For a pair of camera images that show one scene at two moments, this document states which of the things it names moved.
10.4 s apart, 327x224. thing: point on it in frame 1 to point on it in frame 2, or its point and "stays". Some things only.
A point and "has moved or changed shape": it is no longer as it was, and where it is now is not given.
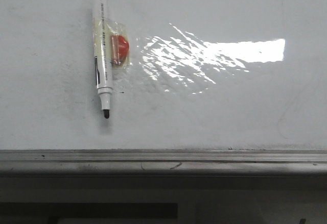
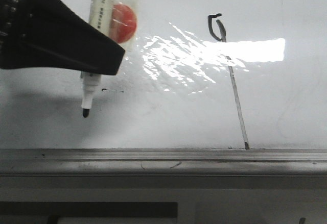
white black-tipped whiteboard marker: (101, 46) has moved or changed shape
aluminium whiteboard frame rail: (162, 162) stays
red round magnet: (119, 49) has moved or changed shape
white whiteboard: (214, 64) stays
